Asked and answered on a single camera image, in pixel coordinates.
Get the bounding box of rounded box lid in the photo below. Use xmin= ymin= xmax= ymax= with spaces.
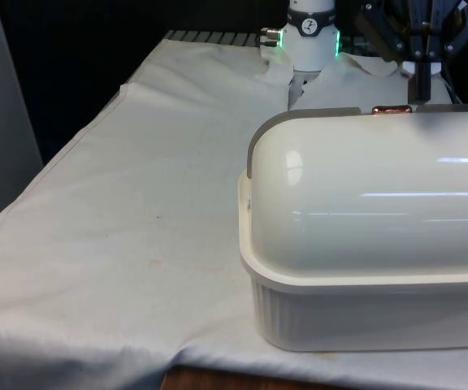
xmin=246 ymin=103 xmax=468 ymax=286

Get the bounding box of cream box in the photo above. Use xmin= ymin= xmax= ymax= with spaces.
xmin=237 ymin=170 xmax=468 ymax=353

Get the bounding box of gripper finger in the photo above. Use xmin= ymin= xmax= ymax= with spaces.
xmin=423 ymin=0 xmax=468 ymax=103
xmin=357 ymin=0 xmax=426 ymax=103

